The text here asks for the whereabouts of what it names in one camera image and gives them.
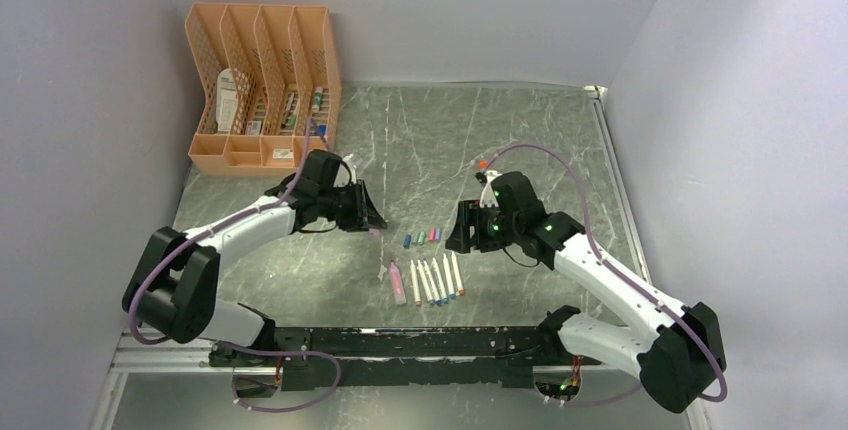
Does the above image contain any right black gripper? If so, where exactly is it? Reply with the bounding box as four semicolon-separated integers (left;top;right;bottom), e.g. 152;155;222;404
447;199;522;253

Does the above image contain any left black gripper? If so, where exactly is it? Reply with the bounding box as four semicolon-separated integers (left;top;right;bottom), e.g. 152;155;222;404
318;179;388;233

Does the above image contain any white pen grey cap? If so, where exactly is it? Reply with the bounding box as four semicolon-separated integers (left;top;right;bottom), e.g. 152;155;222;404
417;260;436;306

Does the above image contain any white pen orange cap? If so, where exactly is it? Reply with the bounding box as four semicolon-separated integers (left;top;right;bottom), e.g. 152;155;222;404
450;252;466;296

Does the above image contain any white pen blue cap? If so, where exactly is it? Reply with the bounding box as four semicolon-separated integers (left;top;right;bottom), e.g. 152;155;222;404
442;253;457;299

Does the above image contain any purple pink highlighter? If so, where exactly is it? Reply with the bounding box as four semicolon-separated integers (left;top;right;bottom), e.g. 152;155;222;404
389;260;407;307

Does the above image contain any white pen green cap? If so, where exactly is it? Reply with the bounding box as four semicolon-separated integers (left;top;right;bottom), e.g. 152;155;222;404
423;261;442;306

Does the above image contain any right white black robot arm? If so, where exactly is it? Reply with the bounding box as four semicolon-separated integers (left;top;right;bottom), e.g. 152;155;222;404
445;170;727;413

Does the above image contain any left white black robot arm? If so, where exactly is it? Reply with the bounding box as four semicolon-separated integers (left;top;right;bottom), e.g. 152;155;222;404
122;149;387;366

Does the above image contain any orange plastic file organizer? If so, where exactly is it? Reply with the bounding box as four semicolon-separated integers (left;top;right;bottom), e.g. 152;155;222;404
185;3;342;177

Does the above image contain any white paper packet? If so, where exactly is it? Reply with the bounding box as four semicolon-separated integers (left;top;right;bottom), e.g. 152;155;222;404
215;68;238;134

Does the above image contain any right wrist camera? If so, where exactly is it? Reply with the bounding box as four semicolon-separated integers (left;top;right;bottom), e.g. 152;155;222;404
475;170;501;208

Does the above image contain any black base frame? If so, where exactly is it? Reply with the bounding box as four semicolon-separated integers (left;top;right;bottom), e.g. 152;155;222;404
209;326;580;396

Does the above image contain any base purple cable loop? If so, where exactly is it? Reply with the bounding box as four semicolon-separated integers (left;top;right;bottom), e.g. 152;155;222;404
211;344;342;414

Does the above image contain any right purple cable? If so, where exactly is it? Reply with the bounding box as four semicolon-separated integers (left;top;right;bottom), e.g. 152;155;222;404
480;143;729;408

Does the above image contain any aluminium rail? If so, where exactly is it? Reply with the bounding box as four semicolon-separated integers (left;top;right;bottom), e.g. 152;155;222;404
110;330;213;374

